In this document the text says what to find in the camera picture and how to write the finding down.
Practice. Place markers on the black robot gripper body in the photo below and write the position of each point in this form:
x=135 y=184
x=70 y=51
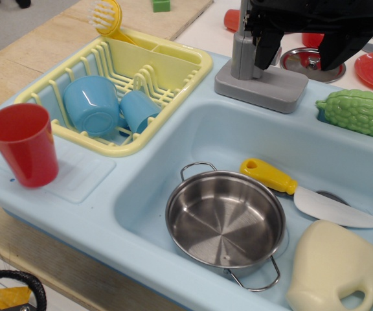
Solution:
x=346 y=18

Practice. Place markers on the red cup behind gripper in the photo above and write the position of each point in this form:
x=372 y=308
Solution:
x=312 y=40

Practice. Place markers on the red plastic cup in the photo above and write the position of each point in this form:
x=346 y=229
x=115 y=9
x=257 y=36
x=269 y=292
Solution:
x=27 y=144

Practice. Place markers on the red cup behind faucet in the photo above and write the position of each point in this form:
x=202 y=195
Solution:
x=231 y=20

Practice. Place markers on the yellow tape piece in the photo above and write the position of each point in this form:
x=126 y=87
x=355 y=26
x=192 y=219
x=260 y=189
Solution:
x=14 y=297

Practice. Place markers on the grey toy faucet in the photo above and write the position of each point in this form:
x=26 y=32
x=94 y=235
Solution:
x=273 y=88

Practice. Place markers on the yellow handled toy knife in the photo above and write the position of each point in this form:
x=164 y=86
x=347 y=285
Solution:
x=305 y=200

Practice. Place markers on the light blue toy sink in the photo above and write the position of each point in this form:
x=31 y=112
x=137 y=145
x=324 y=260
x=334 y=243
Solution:
x=98 y=232

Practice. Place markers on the yellow dish rack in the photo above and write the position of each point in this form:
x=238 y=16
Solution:
x=166 y=71

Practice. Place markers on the large blue plastic cup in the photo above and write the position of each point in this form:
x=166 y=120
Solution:
x=92 y=105

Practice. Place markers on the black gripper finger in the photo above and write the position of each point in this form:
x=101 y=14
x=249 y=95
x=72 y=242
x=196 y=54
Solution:
x=336 y=48
x=267 y=45

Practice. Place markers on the cream plastic jug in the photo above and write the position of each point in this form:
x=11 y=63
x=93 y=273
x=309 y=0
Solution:
x=330 y=264

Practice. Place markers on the green block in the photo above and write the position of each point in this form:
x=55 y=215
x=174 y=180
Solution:
x=161 y=6

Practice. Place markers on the green toy bitter gourd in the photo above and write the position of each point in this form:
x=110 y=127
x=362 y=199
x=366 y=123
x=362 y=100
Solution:
x=349 y=109

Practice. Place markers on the small blue plastic cup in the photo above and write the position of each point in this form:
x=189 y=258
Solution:
x=137 y=108

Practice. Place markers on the steel pot lid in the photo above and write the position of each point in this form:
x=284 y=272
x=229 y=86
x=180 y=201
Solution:
x=307 y=61

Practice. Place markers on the yellow dish brush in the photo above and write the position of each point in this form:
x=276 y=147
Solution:
x=105 y=17

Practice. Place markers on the stainless steel pot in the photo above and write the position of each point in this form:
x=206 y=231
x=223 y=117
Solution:
x=226 y=221

